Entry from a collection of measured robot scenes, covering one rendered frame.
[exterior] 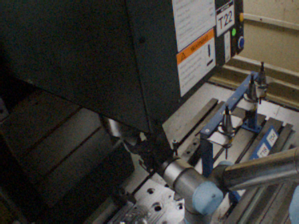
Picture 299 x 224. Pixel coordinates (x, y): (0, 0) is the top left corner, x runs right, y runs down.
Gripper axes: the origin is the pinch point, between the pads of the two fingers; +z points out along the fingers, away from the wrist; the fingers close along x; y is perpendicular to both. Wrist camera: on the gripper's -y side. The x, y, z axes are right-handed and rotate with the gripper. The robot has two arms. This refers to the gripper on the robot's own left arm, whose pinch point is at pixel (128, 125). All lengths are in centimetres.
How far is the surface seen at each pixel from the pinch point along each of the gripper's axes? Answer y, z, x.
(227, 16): -30.3, -13.7, 26.3
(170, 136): 74, 48, 50
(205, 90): 59, 52, 84
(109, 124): -8.0, -4.0, -7.3
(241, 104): 18, -3, 48
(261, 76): 12, -1, 64
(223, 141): 17.2, -12.5, 27.8
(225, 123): 13.2, -9.7, 31.9
